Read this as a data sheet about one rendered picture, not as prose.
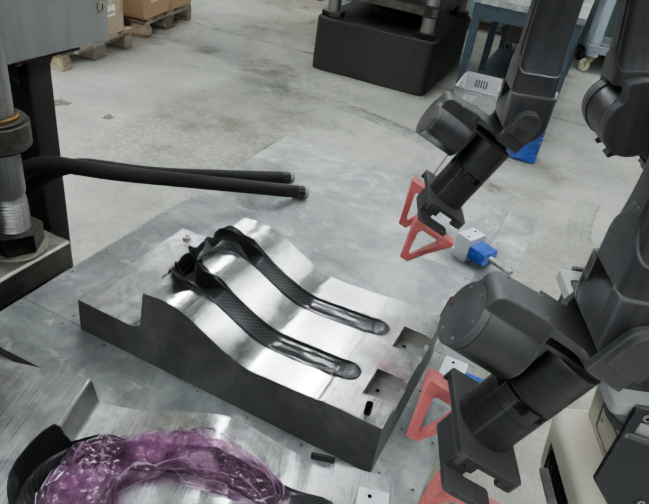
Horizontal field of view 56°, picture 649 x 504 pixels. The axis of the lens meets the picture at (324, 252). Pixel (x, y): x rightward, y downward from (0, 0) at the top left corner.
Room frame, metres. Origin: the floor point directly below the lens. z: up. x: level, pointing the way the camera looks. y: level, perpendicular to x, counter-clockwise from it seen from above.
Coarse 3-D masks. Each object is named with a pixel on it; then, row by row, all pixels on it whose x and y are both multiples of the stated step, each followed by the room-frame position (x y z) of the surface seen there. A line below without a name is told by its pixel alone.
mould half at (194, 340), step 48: (192, 240) 0.92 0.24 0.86; (96, 288) 0.74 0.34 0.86; (144, 288) 0.76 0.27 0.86; (192, 288) 0.69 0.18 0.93; (240, 288) 0.73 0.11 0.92; (336, 288) 0.81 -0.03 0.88; (96, 336) 0.70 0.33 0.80; (144, 336) 0.66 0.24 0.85; (192, 336) 0.63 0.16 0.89; (240, 336) 0.65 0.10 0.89; (336, 336) 0.69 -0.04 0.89; (384, 336) 0.70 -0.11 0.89; (432, 336) 0.72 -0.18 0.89; (192, 384) 0.63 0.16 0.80; (240, 384) 0.60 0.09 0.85; (288, 384) 0.58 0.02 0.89; (336, 384) 0.59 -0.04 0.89; (288, 432) 0.57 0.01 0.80; (336, 432) 0.55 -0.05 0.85; (384, 432) 0.55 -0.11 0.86
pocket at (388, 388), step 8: (376, 376) 0.63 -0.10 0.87; (384, 376) 0.63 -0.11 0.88; (392, 376) 0.62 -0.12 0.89; (368, 384) 0.60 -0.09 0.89; (376, 384) 0.63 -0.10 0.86; (384, 384) 0.63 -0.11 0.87; (392, 384) 0.62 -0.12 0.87; (400, 384) 0.62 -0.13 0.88; (368, 392) 0.61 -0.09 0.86; (376, 392) 0.61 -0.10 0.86; (384, 392) 0.62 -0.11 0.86; (392, 392) 0.62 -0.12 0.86; (400, 392) 0.61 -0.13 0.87; (384, 400) 0.60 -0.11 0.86; (392, 400) 0.60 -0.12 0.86
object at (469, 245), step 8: (464, 232) 1.11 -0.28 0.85; (472, 232) 1.12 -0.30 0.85; (480, 232) 1.12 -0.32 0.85; (456, 240) 1.10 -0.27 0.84; (464, 240) 1.09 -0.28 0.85; (472, 240) 1.08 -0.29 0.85; (480, 240) 1.10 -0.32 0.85; (456, 248) 1.10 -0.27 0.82; (464, 248) 1.09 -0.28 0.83; (472, 248) 1.08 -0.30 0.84; (480, 248) 1.08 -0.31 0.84; (488, 248) 1.08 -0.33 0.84; (456, 256) 1.10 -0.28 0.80; (464, 256) 1.08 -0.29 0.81; (472, 256) 1.07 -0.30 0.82; (480, 256) 1.06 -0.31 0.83; (488, 256) 1.06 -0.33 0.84; (480, 264) 1.05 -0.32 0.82; (496, 264) 1.05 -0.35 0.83; (504, 272) 1.03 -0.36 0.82; (512, 272) 1.03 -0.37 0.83
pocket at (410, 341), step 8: (408, 328) 0.73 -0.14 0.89; (400, 336) 0.72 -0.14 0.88; (408, 336) 0.73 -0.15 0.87; (416, 336) 0.72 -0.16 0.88; (424, 336) 0.72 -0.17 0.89; (400, 344) 0.72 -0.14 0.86; (408, 344) 0.72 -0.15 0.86; (416, 344) 0.72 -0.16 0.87; (424, 344) 0.72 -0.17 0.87; (408, 352) 0.71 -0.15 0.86; (416, 352) 0.71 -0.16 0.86; (424, 352) 0.70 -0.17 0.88
